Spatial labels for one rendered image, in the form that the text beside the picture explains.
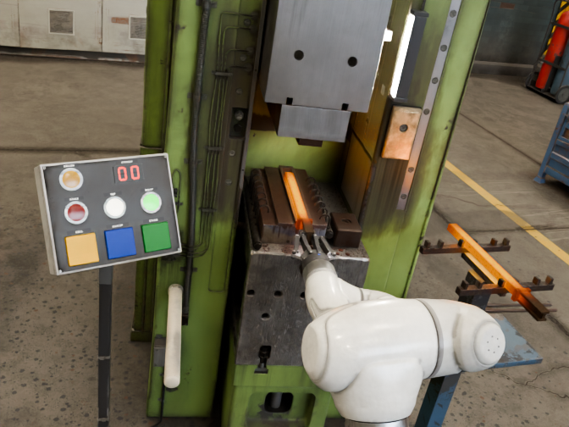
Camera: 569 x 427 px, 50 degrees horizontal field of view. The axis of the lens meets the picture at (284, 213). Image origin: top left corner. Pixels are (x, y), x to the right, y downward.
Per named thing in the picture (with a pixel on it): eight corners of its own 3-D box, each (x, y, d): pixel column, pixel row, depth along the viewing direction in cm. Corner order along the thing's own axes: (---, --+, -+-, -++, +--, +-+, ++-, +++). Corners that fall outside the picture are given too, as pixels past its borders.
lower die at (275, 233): (323, 246, 193) (327, 223, 189) (260, 242, 189) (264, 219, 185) (301, 187, 229) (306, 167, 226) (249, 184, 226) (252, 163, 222)
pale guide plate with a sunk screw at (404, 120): (408, 160, 196) (422, 110, 188) (382, 158, 194) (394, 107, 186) (406, 158, 198) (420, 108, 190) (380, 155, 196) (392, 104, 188)
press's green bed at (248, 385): (318, 459, 233) (342, 366, 211) (221, 460, 226) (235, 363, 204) (296, 360, 281) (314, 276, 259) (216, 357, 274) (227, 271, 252)
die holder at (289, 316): (343, 367, 211) (371, 259, 191) (234, 364, 204) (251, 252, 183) (315, 275, 260) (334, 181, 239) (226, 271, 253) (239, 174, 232)
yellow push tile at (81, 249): (99, 261, 156) (95, 232, 156) (69, 267, 153) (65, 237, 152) (97, 261, 158) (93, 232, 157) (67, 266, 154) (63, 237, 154)
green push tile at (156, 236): (171, 248, 167) (167, 220, 167) (145, 253, 163) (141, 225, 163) (169, 248, 168) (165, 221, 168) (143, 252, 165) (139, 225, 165)
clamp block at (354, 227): (359, 248, 195) (363, 231, 192) (334, 246, 194) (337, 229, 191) (350, 230, 206) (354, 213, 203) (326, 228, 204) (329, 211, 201)
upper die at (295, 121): (344, 142, 177) (350, 111, 172) (277, 135, 173) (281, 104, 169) (318, 97, 213) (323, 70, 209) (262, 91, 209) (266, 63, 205)
